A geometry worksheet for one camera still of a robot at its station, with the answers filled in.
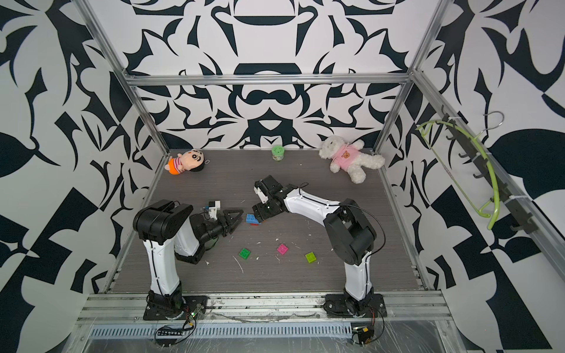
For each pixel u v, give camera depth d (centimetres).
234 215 86
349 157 107
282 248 86
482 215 55
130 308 76
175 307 66
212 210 89
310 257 84
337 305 74
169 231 55
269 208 78
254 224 92
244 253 85
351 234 49
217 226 84
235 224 91
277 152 113
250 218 91
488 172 55
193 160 105
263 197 80
